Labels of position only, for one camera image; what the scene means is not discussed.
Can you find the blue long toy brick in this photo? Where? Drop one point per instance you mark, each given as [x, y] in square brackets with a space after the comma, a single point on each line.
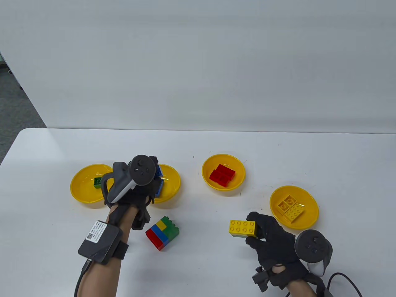
[159, 189]

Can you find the large multicolour toy brick block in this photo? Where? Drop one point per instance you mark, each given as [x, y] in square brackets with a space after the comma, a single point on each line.
[161, 235]

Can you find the yellow small toy brick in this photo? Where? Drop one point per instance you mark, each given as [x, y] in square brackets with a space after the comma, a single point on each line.
[283, 206]
[290, 201]

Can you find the grey handheld controller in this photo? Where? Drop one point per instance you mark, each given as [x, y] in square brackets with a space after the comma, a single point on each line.
[142, 168]
[311, 246]

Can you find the black wrist sensor box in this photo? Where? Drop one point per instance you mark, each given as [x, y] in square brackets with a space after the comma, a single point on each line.
[99, 239]

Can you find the person's right hand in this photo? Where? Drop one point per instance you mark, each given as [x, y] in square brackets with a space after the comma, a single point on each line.
[275, 247]

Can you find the person's right forearm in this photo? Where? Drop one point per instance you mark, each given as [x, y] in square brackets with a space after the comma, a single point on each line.
[301, 292]

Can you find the yellow plastic bowl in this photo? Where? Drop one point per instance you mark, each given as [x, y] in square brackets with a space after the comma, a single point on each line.
[238, 167]
[171, 182]
[309, 201]
[82, 185]

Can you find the person's left hand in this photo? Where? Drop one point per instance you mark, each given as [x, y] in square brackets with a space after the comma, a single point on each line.
[139, 196]

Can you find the red long toy brick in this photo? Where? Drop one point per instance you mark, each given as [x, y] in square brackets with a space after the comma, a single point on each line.
[227, 171]

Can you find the blue small toy brick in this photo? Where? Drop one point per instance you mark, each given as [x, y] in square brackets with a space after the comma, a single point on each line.
[159, 171]

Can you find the person's left forearm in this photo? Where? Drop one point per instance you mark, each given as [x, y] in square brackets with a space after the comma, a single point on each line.
[102, 278]

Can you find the green small toy brick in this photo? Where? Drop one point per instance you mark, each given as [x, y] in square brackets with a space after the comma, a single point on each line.
[97, 183]

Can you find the red small toy brick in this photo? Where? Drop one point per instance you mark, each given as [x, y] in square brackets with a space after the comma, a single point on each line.
[224, 182]
[215, 176]

